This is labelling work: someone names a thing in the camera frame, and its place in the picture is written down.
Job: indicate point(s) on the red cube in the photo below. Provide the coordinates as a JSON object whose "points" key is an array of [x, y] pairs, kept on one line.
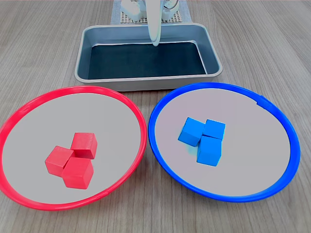
{"points": [[83, 145], [56, 161], [77, 173]]}

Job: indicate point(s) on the pale perforated plate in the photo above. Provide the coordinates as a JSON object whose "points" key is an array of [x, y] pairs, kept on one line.
{"points": [[175, 18]]}

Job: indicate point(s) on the black mat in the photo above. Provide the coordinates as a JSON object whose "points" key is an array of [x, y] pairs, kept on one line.
{"points": [[145, 60]]}

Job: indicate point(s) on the steel tray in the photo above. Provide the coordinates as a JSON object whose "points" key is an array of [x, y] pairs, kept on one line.
{"points": [[145, 83]]}

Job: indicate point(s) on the blue cube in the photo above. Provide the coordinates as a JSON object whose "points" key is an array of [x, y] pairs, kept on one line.
{"points": [[215, 128], [190, 132], [209, 151]]}

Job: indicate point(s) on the red-rimmed white plate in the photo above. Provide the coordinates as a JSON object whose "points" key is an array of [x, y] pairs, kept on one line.
{"points": [[73, 116]]}

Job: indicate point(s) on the blue-rimmed white plate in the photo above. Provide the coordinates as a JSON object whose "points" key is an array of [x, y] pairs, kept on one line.
{"points": [[255, 170]]}

